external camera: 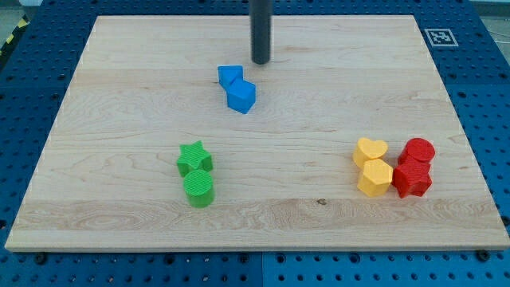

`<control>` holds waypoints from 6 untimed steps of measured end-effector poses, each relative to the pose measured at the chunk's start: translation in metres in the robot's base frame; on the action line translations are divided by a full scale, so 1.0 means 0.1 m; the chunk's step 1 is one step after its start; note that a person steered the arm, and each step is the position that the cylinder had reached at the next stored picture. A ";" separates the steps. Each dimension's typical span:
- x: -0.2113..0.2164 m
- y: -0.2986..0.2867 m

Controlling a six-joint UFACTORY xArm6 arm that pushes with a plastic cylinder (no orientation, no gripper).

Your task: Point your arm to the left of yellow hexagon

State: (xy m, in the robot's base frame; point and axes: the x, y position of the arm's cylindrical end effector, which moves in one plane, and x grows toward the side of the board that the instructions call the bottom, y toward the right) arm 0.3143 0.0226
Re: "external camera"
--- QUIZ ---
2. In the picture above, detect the yellow heart block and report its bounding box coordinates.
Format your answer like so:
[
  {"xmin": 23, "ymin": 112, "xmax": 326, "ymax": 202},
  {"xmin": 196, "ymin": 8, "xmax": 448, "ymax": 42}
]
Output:
[{"xmin": 352, "ymin": 137, "xmax": 388, "ymax": 168}]

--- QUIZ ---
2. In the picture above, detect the yellow black hazard tape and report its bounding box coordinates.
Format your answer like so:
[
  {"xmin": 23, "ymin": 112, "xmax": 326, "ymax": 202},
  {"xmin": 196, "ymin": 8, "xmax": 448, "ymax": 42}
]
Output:
[{"xmin": 1, "ymin": 14, "xmax": 30, "ymax": 58}]

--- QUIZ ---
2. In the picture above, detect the red cylinder block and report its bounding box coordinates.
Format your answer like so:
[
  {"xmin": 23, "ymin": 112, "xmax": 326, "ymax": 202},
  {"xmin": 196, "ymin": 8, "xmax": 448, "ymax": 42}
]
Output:
[{"xmin": 398, "ymin": 138, "xmax": 435, "ymax": 164}]

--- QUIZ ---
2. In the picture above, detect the green star block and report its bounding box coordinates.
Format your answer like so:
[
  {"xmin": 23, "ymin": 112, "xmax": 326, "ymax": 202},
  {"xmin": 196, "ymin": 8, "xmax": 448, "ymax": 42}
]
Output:
[{"xmin": 176, "ymin": 140, "xmax": 214, "ymax": 177}]

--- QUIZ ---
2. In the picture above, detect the white fiducial marker tag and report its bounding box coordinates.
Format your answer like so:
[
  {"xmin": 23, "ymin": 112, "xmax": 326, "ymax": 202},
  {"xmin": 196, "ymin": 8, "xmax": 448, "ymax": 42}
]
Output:
[{"xmin": 425, "ymin": 28, "xmax": 458, "ymax": 47}]

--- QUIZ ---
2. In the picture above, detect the blue block rear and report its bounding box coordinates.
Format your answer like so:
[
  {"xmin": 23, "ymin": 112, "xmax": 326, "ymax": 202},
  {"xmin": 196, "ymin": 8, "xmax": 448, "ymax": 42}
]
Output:
[{"xmin": 218, "ymin": 65, "xmax": 243, "ymax": 90}]

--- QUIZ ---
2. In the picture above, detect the wooden board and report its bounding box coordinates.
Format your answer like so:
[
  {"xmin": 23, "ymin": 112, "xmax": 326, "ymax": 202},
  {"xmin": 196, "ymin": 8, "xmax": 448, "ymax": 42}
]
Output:
[{"xmin": 6, "ymin": 15, "xmax": 509, "ymax": 252}]

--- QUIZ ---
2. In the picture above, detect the yellow hexagon block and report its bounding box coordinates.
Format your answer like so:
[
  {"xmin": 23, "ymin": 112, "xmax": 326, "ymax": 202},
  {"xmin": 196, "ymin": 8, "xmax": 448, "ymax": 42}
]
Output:
[{"xmin": 357, "ymin": 159, "xmax": 394, "ymax": 197}]

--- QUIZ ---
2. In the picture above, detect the blue cube block front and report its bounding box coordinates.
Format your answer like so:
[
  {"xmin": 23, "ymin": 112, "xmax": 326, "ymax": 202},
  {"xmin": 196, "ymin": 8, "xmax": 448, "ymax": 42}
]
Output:
[{"xmin": 226, "ymin": 79, "xmax": 256, "ymax": 114}]

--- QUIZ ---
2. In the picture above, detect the red star block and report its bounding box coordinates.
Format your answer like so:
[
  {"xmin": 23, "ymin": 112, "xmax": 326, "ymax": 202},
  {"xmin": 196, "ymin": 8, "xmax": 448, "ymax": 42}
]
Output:
[{"xmin": 392, "ymin": 155, "xmax": 433, "ymax": 199}]

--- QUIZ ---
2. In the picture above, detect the green cylinder block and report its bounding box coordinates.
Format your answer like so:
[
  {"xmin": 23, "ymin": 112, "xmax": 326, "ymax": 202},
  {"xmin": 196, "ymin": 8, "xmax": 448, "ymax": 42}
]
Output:
[{"xmin": 183, "ymin": 170, "xmax": 215, "ymax": 208}]

